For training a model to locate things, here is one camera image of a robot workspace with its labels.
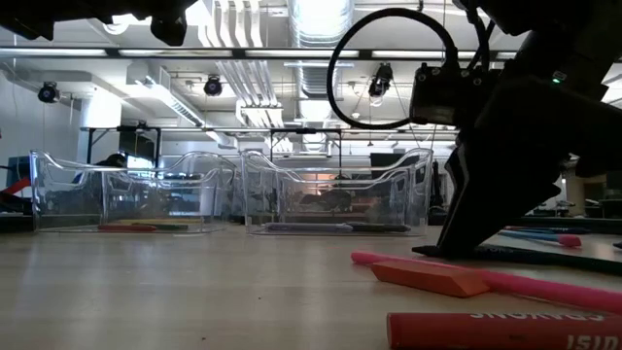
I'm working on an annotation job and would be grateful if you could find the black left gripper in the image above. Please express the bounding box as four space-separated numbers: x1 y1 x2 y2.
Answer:
111 0 199 48

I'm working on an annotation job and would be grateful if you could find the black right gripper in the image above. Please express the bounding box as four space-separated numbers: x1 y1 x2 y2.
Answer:
411 28 622 259

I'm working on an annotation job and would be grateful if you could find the dark blue crayon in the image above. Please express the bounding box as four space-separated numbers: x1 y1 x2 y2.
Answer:
504 225 592 235

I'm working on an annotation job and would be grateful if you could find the green pencil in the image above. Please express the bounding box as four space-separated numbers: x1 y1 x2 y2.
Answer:
411 244 622 277

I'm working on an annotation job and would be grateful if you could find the blue pencil pink eraser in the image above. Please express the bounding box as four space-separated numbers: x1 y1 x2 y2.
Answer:
498 227 583 249

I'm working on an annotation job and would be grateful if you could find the orange-red eraser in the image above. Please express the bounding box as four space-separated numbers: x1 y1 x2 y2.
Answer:
371 260 491 298

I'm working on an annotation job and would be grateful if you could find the red marker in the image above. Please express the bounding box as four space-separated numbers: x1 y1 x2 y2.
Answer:
386 311 622 350

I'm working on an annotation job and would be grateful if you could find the green pen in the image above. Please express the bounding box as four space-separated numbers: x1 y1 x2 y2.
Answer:
130 222 190 231

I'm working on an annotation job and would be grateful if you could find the black hanging spotlight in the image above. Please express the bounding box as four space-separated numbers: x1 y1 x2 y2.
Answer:
367 62 395 98
37 81 61 104
202 75 224 97

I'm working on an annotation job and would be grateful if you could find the white pillar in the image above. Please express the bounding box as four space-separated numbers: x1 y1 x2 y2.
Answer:
77 91 122 164

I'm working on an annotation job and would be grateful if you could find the overhead light bar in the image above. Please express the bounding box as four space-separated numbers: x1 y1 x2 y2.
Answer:
0 46 519 62

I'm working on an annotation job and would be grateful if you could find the black pen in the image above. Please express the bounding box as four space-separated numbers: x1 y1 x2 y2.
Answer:
345 222 412 233

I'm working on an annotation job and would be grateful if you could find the person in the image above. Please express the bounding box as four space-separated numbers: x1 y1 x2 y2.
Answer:
94 152 128 169

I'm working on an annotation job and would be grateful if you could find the clear plastic bin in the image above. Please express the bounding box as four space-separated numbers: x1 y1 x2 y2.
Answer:
276 162 419 218
101 151 240 220
241 148 433 238
28 149 230 233

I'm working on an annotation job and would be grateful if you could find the blue-grey pen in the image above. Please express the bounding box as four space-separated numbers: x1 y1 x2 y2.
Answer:
264 222 355 234

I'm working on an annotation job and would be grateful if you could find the red crayon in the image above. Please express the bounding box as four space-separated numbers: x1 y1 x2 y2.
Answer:
96 223 159 233

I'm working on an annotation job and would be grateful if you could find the white rectangular duct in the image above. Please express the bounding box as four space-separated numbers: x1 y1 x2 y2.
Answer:
125 60 234 147

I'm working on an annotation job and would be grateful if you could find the black table frame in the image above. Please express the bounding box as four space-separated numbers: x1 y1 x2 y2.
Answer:
86 124 162 169
269 127 344 169

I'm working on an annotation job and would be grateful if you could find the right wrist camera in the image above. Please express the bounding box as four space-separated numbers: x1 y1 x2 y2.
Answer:
409 61 501 128

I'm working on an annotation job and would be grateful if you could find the silver air duct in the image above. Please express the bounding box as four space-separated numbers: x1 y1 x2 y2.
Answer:
286 0 356 152

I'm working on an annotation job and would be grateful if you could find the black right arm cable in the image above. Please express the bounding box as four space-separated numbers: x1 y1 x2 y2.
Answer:
326 7 492 131

